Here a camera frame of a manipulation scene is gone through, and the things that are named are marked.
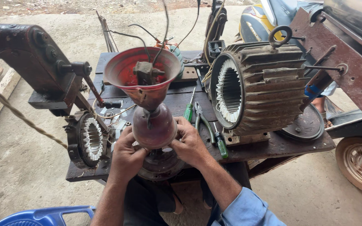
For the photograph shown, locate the person's left hand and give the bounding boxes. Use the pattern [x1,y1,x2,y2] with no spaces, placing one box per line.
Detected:
[110,126,150,186]

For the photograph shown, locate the person's right hand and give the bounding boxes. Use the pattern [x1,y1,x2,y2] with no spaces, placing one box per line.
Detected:
[168,116,213,170]

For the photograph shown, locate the red fan motor with canopy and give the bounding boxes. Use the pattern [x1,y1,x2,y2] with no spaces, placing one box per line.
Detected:
[103,46,182,150]

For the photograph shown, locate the round dark fan motor cover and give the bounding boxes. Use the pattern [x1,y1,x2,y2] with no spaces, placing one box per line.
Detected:
[137,148,186,181]

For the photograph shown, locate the scraps of white insulation paper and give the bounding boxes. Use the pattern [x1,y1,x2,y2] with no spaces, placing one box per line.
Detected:
[99,100,131,140]

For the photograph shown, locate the small motor stator white insulation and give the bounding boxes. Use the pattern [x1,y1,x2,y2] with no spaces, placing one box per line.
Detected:
[63,110,112,169]

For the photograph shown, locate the person's dark trousers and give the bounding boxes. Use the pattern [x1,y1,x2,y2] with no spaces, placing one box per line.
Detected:
[123,162,251,226]

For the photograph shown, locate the small wooden block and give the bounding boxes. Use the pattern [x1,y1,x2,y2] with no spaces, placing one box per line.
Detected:
[174,66,199,83]

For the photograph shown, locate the dark wooden work table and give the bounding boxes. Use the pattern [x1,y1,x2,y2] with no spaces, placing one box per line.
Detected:
[65,50,336,183]

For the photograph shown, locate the person's blue shirt sleeve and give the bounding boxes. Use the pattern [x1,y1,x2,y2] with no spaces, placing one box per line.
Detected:
[212,187,287,226]

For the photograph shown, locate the large ribbed motor stator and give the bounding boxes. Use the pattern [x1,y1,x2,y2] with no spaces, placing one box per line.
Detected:
[210,25,310,147]

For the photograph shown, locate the green ribbed insulator part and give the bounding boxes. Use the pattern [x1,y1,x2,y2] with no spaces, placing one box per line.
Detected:
[155,39,185,80]

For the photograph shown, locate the blue plastic chair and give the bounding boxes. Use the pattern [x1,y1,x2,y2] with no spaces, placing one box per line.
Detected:
[0,205,97,226]

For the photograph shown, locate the round dark metal end plate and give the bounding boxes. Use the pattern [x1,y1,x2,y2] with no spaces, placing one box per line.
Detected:
[277,103,325,142]

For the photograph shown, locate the rusty coil winding machine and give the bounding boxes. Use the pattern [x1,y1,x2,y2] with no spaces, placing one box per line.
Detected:
[0,21,122,132]

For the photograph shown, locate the blue and yellow scooter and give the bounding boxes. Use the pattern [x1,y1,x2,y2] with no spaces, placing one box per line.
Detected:
[235,0,362,199]

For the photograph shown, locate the green handle pliers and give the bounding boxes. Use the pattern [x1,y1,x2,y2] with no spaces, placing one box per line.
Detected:
[194,101,216,145]

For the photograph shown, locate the short green handle screwdriver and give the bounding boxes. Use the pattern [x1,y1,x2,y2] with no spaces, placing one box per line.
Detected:
[213,122,229,159]

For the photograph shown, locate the long green handle screwdriver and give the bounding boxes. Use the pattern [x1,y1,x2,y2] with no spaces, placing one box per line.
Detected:
[183,87,197,123]

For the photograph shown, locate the twisted beige rope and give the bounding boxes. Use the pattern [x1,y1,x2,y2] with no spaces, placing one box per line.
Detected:
[0,67,68,149]

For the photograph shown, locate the thin metal rod frame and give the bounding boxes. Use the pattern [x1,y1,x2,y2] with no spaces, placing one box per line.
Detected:
[96,10,119,53]

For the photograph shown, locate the rusty brown metal machine frame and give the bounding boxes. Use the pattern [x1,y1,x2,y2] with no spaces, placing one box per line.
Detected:
[289,6,362,124]

